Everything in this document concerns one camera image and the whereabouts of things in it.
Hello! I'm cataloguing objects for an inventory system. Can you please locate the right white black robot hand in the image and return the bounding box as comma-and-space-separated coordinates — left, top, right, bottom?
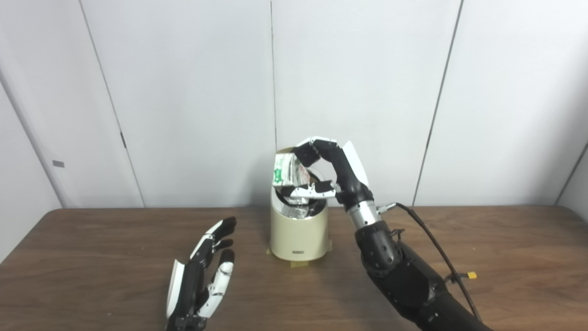
289, 136, 375, 210

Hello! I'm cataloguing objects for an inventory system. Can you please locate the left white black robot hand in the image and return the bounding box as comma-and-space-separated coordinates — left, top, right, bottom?
165, 217, 237, 331

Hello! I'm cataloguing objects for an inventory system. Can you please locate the green white milk carton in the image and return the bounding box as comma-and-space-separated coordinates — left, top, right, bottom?
272, 154, 321, 219

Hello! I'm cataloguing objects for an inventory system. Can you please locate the cream-colored trash bin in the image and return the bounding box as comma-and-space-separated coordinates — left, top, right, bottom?
269, 171, 329, 262

